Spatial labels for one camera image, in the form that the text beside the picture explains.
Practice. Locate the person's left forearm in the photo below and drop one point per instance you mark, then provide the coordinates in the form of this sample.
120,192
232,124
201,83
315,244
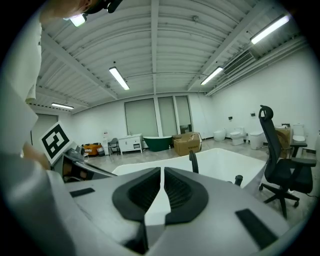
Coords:
35,155

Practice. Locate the ceiling smoke detector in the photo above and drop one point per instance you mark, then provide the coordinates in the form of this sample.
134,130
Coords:
195,18

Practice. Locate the black office chair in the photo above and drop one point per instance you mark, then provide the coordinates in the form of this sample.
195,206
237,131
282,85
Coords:
275,150

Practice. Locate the small cardboard box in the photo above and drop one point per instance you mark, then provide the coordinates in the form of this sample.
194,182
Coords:
178,136

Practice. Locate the white cylinder toilet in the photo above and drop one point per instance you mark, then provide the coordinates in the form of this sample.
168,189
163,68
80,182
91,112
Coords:
256,140

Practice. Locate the white bathtub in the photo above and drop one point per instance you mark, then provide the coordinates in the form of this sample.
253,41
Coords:
217,160

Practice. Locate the black head camera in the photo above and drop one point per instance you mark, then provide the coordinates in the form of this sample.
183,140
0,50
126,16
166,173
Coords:
110,5

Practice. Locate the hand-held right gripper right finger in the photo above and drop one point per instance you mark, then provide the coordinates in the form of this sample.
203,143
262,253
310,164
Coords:
220,207

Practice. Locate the large cardboard box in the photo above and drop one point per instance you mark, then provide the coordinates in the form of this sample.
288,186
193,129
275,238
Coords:
187,146

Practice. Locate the round white toilet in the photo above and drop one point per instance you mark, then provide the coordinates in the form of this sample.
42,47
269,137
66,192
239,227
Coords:
219,134

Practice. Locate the cardboard box with round print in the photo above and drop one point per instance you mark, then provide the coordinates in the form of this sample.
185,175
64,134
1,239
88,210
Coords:
282,140

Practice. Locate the black faucet knob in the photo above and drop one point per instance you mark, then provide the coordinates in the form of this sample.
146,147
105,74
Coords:
238,179

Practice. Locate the ceiling air conditioner vent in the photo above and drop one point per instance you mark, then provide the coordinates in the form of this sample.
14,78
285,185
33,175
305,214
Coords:
238,62

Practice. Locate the white cabinet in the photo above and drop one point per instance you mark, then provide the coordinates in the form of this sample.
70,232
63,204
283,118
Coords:
130,144

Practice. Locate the white toilet with tank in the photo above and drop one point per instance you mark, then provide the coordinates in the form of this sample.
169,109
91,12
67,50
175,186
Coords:
237,135
298,132

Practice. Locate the orange box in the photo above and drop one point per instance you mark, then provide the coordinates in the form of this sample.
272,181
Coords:
92,149

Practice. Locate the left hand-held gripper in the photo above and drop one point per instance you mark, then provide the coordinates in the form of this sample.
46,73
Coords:
56,142

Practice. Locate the person's white shirt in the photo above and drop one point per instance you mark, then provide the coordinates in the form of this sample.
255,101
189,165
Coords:
17,112

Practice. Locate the dark green bathtub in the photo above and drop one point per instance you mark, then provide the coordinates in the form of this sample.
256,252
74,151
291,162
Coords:
157,143

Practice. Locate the person's head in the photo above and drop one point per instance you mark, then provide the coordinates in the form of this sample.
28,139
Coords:
65,7

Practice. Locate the window with white blind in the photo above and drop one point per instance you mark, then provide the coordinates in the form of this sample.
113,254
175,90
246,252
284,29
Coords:
183,111
141,117
167,116

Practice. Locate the ceiling tube light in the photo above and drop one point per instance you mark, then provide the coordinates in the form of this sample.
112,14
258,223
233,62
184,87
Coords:
119,78
270,28
62,106
78,20
211,75

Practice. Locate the grey chair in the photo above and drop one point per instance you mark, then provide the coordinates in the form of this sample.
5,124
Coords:
113,146

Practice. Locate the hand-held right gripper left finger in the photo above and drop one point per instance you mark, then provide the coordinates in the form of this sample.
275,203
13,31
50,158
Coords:
105,197

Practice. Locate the white water dispenser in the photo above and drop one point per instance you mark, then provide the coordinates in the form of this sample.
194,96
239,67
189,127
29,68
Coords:
105,140

